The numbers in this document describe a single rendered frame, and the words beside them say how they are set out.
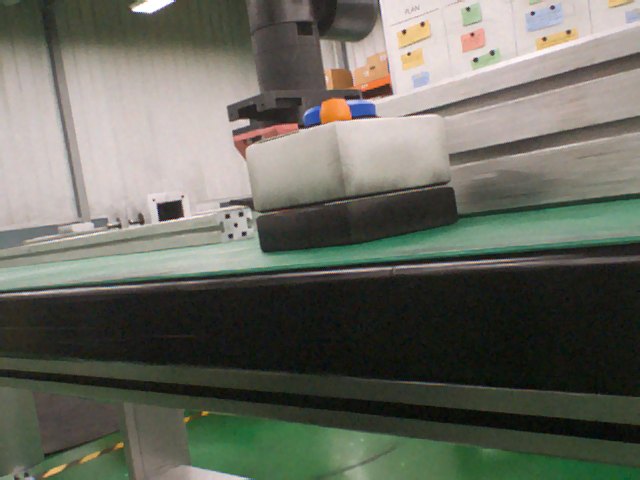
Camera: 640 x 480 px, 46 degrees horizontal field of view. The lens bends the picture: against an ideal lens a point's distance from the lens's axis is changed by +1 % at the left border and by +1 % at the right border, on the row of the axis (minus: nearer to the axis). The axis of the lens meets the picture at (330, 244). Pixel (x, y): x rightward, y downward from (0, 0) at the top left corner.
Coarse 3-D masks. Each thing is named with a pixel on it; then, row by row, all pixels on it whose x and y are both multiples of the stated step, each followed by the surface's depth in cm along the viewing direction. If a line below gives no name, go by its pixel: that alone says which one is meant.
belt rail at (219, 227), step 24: (216, 216) 73; (240, 216) 75; (72, 240) 101; (96, 240) 95; (120, 240) 91; (144, 240) 87; (168, 240) 81; (192, 240) 77; (216, 240) 74; (0, 264) 126; (24, 264) 117
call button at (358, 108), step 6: (348, 102) 39; (354, 102) 39; (360, 102) 39; (366, 102) 40; (312, 108) 40; (318, 108) 40; (354, 108) 39; (360, 108) 39; (366, 108) 40; (372, 108) 40; (306, 114) 40; (312, 114) 40; (318, 114) 39; (354, 114) 39; (360, 114) 39; (366, 114) 40; (372, 114) 40; (306, 120) 40; (312, 120) 40; (318, 120) 39; (306, 126) 41
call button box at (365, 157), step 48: (288, 144) 38; (336, 144) 36; (384, 144) 38; (432, 144) 40; (288, 192) 39; (336, 192) 36; (384, 192) 38; (432, 192) 40; (288, 240) 40; (336, 240) 37
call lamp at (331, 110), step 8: (328, 104) 36; (336, 104) 36; (344, 104) 36; (320, 112) 37; (328, 112) 36; (336, 112) 36; (344, 112) 36; (320, 120) 37; (328, 120) 36; (336, 120) 36; (344, 120) 36
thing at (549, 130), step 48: (576, 48) 39; (624, 48) 37; (432, 96) 46; (480, 96) 45; (528, 96) 42; (576, 96) 39; (624, 96) 37; (480, 144) 44; (528, 144) 43; (576, 144) 39; (624, 144) 38; (480, 192) 45; (528, 192) 42; (576, 192) 40; (624, 192) 38
